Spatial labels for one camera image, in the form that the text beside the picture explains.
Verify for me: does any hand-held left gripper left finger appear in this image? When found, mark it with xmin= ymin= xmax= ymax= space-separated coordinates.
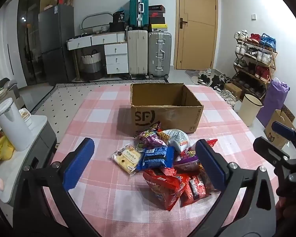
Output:
xmin=13 ymin=137 xmax=101 ymax=237

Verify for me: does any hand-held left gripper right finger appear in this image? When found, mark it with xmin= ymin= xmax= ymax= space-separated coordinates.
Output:
xmin=187 ymin=139 xmax=277 ymax=237

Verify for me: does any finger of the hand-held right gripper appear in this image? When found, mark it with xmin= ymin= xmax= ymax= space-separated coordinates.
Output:
xmin=253 ymin=136 xmax=290 ymax=168
xmin=272 ymin=121 xmax=296 ymax=144

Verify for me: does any purple and silver snack packet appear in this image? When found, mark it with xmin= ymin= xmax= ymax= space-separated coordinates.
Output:
xmin=174 ymin=150 xmax=200 ymax=171

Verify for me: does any red chocolate bar packet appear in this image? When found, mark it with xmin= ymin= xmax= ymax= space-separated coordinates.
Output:
xmin=180 ymin=173 xmax=217 ymax=208

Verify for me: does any white snack bag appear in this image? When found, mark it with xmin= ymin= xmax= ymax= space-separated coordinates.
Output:
xmin=160 ymin=128 xmax=191 ymax=153

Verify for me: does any cream cake packet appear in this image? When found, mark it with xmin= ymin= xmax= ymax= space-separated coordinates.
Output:
xmin=111 ymin=144 xmax=145 ymax=176

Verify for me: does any blue cookie packet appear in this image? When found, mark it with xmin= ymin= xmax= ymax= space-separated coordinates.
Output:
xmin=136 ymin=145 xmax=175 ymax=172

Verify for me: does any brown cardboard box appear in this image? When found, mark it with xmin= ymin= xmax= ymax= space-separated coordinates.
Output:
xmin=130 ymin=83 xmax=204 ymax=139

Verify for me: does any person's right hand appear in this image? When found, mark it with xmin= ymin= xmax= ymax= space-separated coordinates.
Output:
xmin=276 ymin=197 xmax=295 ymax=225

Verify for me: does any cardboard box with cat print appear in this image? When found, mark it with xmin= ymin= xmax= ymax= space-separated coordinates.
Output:
xmin=264 ymin=109 xmax=296 ymax=150

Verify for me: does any cream trash bin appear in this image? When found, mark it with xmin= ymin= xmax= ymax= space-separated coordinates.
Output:
xmin=237 ymin=94 xmax=264 ymax=127

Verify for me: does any grey side cabinet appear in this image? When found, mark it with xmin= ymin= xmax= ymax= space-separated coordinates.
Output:
xmin=0 ymin=115 xmax=57 ymax=237

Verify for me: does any pink checkered tablecloth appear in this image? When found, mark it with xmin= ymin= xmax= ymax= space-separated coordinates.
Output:
xmin=43 ymin=83 xmax=279 ymax=237

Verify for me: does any cream dotted rug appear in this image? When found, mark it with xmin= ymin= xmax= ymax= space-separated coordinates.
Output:
xmin=30 ymin=79 xmax=170 ymax=145

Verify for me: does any small brown carton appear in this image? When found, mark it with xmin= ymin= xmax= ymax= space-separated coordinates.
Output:
xmin=223 ymin=83 xmax=243 ymax=100

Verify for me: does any wooden shoe rack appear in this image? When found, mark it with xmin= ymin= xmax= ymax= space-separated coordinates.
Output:
xmin=233 ymin=31 xmax=278 ymax=99

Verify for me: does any instant noodle cup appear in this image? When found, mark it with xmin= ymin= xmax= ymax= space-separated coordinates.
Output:
xmin=18 ymin=109 xmax=32 ymax=126

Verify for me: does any white electric kettle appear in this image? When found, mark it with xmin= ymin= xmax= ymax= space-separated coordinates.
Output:
xmin=0 ymin=97 xmax=32 ymax=152

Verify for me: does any assorted sneakers collection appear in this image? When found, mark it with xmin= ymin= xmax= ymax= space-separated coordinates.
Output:
xmin=234 ymin=30 xmax=277 ymax=97

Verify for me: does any yellow plastic bag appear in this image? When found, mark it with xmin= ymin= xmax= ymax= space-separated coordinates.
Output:
xmin=0 ymin=131 xmax=15 ymax=168

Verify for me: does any scattered shoes pile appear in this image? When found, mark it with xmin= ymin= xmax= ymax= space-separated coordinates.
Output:
xmin=197 ymin=68 xmax=237 ymax=106

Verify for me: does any grey door mat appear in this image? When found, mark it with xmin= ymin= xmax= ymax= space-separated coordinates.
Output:
xmin=185 ymin=69 xmax=213 ymax=86

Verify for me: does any grey and white laundry basket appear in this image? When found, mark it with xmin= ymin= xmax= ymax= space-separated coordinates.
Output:
xmin=80 ymin=49 xmax=103 ymax=81

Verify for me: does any grey kitchen appliance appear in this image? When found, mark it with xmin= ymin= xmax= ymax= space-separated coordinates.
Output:
xmin=0 ymin=78 xmax=21 ymax=104

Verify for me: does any white drawer unit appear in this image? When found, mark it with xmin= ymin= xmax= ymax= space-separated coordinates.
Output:
xmin=104 ymin=42 xmax=129 ymax=75

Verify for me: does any dark glass cabinet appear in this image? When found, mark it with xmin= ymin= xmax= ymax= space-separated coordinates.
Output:
xmin=17 ymin=0 xmax=43 ymax=87

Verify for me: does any silver suitcase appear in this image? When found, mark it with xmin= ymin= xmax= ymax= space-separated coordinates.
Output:
xmin=148 ymin=31 xmax=172 ymax=79

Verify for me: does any grey refrigerator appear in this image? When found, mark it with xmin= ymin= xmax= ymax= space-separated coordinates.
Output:
xmin=38 ymin=4 xmax=76 ymax=86

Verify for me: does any cream suitcase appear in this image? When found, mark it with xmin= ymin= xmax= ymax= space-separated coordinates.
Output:
xmin=127 ymin=30 xmax=148 ymax=78

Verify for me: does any white desk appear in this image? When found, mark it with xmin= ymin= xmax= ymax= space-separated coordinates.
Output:
xmin=66 ymin=32 xmax=129 ymax=82

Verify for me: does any wooden door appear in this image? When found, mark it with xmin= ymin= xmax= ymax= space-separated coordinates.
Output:
xmin=175 ymin=0 xmax=218 ymax=71

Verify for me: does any white wardrobe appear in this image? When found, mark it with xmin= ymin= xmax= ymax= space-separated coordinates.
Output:
xmin=0 ymin=0 xmax=27 ymax=88

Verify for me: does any black storage box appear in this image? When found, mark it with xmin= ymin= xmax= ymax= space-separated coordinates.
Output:
xmin=109 ymin=22 xmax=127 ymax=32

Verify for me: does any oval framed mirror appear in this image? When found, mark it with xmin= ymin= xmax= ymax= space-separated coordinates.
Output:
xmin=81 ymin=11 xmax=113 ymax=31

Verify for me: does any black printed bag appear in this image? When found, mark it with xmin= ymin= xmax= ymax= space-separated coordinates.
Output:
xmin=113 ymin=10 xmax=125 ymax=24

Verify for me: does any green suitcase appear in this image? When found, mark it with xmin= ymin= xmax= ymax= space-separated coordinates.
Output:
xmin=129 ymin=0 xmax=149 ymax=29

